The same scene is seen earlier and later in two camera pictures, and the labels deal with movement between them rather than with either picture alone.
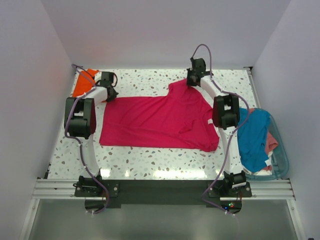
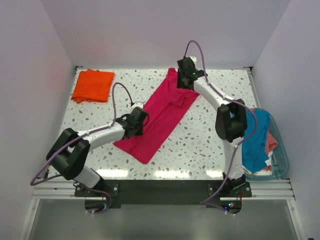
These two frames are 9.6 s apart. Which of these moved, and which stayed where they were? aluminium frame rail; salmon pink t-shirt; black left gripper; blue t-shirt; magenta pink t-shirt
Moved: black left gripper; magenta pink t-shirt
Stayed: aluminium frame rail; blue t-shirt; salmon pink t-shirt
